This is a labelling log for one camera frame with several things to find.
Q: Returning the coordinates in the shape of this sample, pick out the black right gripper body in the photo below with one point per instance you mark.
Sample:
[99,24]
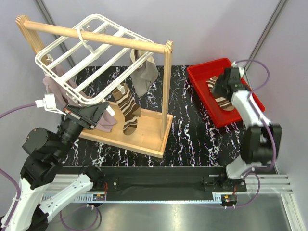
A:
[219,84]

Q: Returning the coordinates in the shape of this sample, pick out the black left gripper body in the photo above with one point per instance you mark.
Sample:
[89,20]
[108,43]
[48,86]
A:
[72,128]

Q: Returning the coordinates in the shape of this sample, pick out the white plastic clip hanger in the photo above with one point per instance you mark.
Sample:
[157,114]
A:
[96,34]

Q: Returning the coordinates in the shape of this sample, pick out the wooden clothes rack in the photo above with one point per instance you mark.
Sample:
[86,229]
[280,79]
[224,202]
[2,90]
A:
[153,127]

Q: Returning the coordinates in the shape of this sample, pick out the grey cream sock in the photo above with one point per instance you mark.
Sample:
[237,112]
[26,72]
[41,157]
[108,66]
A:
[144,76]

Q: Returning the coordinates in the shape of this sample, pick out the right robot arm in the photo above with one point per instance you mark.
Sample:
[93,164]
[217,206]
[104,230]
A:
[261,141]

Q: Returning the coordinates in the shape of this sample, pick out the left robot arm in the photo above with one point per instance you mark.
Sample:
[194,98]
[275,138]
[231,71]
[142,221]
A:
[46,151]

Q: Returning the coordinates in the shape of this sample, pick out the mauve hanging cloth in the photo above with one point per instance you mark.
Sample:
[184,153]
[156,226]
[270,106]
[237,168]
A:
[106,122]

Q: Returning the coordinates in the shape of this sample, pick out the red plastic bin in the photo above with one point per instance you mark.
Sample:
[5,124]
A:
[198,75]

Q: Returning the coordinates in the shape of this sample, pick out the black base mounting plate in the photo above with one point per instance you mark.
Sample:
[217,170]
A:
[176,183]

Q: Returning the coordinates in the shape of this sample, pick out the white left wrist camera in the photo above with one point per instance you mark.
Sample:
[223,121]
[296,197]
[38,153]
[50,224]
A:
[49,104]

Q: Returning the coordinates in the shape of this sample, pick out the white slotted cable duct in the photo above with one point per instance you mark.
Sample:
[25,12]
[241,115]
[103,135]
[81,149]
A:
[93,198]

